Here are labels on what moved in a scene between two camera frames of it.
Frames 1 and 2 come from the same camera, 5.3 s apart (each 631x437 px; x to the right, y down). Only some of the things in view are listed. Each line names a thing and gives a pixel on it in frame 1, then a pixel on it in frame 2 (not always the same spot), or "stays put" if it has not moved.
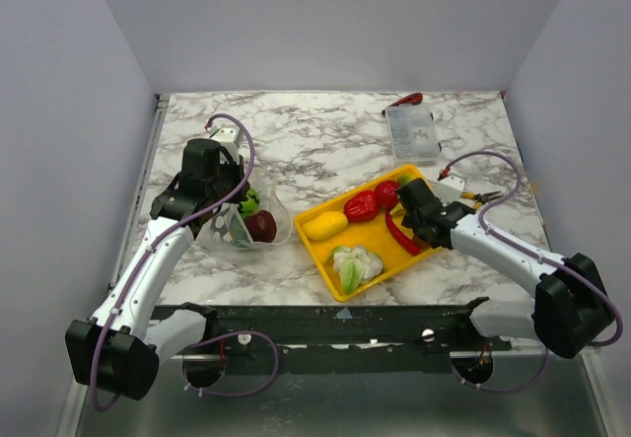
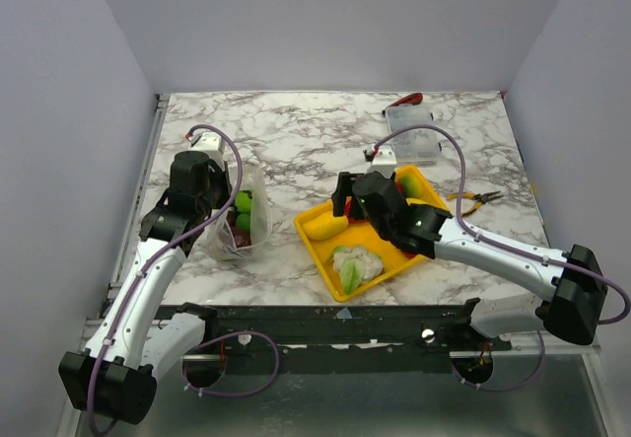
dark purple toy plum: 261,226 -> 242,237
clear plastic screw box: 412,134 stays put
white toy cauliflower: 355,265 stays put
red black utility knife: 413,99 stays put
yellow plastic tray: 375,236 stays put
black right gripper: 411,195 -> 356,192
